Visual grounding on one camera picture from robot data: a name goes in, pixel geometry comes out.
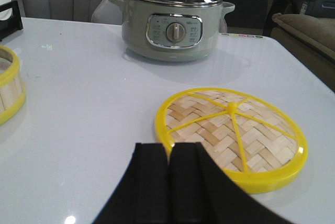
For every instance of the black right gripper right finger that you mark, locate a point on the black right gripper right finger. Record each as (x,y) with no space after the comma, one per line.
(200,192)

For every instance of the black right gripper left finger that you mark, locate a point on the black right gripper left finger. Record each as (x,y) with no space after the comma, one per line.
(141,196)

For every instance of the yellow woven bamboo steamer lid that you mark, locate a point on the yellow woven bamboo steamer lid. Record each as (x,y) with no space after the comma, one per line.
(256,144)

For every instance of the bamboo steamer drawer yellow rims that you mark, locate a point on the bamboo steamer drawer yellow rims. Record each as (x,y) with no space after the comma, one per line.
(13,90)

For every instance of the grey-green electric cooking pot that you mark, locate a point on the grey-green electric cooking pot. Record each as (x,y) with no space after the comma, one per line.
(171,33)

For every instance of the beige sofa cushion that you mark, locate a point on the beige sofa cushion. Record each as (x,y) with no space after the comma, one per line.
(315,32)

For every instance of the black bowl rack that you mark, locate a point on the black bowl rack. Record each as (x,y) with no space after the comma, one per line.
(13,22)

